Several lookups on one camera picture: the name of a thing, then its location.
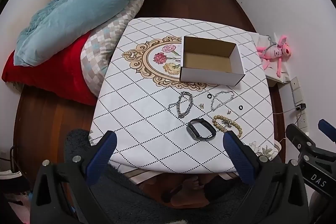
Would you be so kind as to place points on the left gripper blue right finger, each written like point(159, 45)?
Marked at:
point(327, 129)

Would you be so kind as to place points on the white cardboard box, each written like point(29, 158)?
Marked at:
point(210, 61)

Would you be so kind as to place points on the wall power socket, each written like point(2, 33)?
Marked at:
point(301, 117)

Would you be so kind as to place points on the pink plush toy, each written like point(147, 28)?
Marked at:
point(275, 52)

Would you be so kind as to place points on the light blue duvet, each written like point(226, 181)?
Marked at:
point(58, 24)

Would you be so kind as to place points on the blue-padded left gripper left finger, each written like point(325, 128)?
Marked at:
point(62, 192)

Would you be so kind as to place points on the red blanket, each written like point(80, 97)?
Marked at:
point(61, 74)

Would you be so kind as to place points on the black charger plug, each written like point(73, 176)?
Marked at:
point(300, 107)

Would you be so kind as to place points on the grey checkered pillow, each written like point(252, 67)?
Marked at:
point(101, 43)

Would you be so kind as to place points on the black smart band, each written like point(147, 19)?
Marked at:
point(201, 130)

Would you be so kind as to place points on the diamond-pattern floral tablecloth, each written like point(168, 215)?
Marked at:
point(143, 101)

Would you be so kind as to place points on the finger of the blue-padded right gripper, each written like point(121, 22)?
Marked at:
point(276, 192)

